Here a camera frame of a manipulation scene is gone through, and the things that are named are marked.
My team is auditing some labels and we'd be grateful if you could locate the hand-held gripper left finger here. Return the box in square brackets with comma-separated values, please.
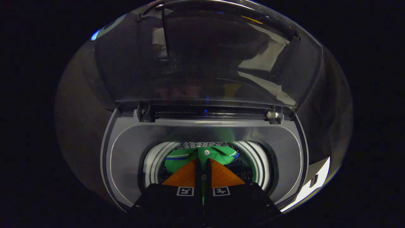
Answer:
[131, 158, 203, 227]

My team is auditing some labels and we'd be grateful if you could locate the white panel with black marks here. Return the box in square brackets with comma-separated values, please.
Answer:
[280, 157, 331, 212]

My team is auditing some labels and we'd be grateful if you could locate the black backdrop cloth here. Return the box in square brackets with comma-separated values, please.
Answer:
[54, 13, 353, 203]

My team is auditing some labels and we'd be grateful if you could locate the green polo shirt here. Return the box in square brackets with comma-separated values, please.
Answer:
[164, 146, 240, 174]

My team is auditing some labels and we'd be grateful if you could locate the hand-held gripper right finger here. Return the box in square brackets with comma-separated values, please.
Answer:
[204, 158, 281, 227]

